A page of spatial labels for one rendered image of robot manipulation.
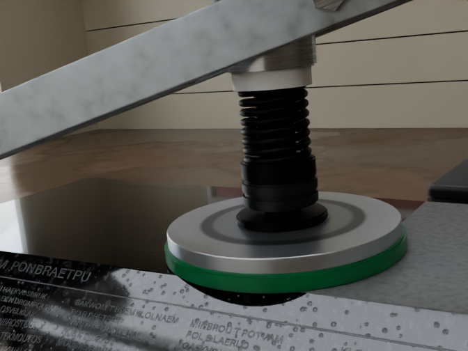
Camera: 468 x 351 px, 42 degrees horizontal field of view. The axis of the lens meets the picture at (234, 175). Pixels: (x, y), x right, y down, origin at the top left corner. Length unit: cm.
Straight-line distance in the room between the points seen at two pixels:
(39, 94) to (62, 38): 879
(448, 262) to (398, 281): 6
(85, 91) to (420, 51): 641
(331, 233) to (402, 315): 10
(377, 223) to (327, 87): 676
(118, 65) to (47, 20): 869
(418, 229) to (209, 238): 21
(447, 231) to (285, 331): 21
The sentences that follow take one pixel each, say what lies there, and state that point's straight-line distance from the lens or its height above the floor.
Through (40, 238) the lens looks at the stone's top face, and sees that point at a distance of 70.
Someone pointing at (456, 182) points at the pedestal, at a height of 74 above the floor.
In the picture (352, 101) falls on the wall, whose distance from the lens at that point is 716.
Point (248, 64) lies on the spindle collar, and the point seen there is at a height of 97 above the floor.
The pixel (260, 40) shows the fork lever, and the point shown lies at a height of 99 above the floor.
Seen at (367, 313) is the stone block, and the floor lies 80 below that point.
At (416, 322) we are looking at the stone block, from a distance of 44.
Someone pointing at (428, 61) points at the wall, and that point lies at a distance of 683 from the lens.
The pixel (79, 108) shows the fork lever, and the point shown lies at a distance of 52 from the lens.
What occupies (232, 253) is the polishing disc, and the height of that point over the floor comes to 83.
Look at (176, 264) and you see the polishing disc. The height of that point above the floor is 82.
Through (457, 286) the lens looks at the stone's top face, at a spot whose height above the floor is 80.
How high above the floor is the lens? 98
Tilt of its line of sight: 11 degrees down
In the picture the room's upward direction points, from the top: 5 degrees counter-clockwise
